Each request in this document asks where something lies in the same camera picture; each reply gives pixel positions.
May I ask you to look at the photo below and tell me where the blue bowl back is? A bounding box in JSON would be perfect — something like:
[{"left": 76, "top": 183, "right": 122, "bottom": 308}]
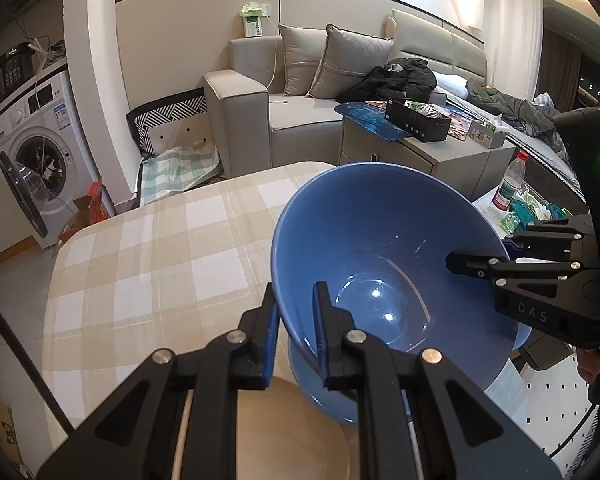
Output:
[{"left": 288, "top": 342, "right": 358, "bottom": 426}]

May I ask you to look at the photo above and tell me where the blue bowl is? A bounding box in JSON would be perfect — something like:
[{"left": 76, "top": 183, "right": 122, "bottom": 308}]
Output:
[
  {"left": 271, "top": 162, "right": 531, "bottom": 388},
  {"left": 288, "top": 342, "right": 358, "bottom": 426}
]

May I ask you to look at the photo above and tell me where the cream plate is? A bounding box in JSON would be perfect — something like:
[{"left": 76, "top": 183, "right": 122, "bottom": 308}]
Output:
[{"left": 168, "top": 374, "right": 361, "bottom": 480}]

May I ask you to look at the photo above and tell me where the person right hand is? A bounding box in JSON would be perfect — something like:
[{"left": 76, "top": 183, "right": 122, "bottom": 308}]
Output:
[{"left": 575, "top": 343, "right": 600, "bottom": 401}]

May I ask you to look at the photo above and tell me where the teal container lid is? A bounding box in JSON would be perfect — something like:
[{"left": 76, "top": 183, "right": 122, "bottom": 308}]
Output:
[{"left": 509, "top": 200, "right": 570, "bottom": 226}]

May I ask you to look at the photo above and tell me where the plastic water bottle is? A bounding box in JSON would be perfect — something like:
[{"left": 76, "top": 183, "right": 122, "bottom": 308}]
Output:
[{"left": 492, "top": 151, "right": 529, "bottom": 211}]

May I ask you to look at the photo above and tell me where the white marble side table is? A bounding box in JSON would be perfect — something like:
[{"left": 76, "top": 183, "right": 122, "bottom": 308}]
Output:
[{"left": 471, "top": 186, "right": 600, "bottom": 480}]

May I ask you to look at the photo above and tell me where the beige checked tablecloth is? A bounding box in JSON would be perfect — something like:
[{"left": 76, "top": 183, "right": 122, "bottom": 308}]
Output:
[{"left": 42, "top": 162, "right": 326, "bottom": 425}]

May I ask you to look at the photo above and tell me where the grey drawer cabinet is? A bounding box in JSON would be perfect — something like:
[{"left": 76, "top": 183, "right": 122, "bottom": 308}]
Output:
[{"left": 339, "top": 118, "right": 515, "bottom": 200}]

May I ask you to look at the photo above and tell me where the tissue box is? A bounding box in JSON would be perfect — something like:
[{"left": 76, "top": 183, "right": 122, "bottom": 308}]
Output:
[{"left": 468, "top": 116, "right": 507, "bottom": 150}]

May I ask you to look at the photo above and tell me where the black storage box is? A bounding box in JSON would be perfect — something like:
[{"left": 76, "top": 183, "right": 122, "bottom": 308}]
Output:
[{"left": 385, "top": 100, "right": 451, "bottom": 143}]

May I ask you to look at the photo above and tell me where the grey sofa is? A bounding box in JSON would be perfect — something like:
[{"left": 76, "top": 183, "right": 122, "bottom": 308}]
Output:
[{"left": 202, "top": 34, "right": 451, "bottom": 179}]

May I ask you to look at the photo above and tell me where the black jacket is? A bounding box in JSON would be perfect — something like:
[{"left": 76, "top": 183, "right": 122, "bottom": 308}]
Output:
[{"left": 336, "top": 58, "right": 438, "bottom": 103}]

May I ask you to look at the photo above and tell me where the black patterned chair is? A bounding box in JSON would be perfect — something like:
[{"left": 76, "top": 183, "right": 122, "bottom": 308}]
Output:
[{"left": 125, "top": 88, "right": 207, "bottom": 158}]

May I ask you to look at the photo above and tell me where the grey cushion right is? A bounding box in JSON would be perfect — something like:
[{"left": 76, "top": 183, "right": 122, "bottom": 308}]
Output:
[{"left": 306, "top": 24, "right": 394, "bottom": 100}]

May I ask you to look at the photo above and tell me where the grey cushion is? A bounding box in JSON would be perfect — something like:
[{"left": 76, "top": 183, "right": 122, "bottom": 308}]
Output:
[
  {"left": 278, "top": 24, "right": 327, "bottom": 96},
  {"left": 306, "top": 24, "right": 394, "bottom": 100}
]

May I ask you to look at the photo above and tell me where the cardboard box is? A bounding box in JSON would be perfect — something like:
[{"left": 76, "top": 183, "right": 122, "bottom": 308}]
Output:
[{"left": 0, "top": 402, "right": 22, "bottom": 465}]

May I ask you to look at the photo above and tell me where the grey cushion left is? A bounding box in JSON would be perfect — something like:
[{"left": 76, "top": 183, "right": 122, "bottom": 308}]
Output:
[{"left": 278, "top": 24, "right": 327, "bottom": 96}]

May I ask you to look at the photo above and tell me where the white washing machine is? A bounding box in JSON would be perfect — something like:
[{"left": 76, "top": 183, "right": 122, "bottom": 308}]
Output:
[{"left": 0, "top": 68, "right": 99, "bottom": 248}]

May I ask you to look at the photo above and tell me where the black pressure cooker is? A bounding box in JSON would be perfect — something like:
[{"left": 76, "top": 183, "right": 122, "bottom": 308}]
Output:
[{"left": 0, "top": 42, "right": 34, "bottom": 103}]

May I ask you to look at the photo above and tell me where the green white wall box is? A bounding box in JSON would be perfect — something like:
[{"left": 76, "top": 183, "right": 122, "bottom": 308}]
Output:
[{"left": 238, "top": 2, "right": 268, "bottom": 38}]

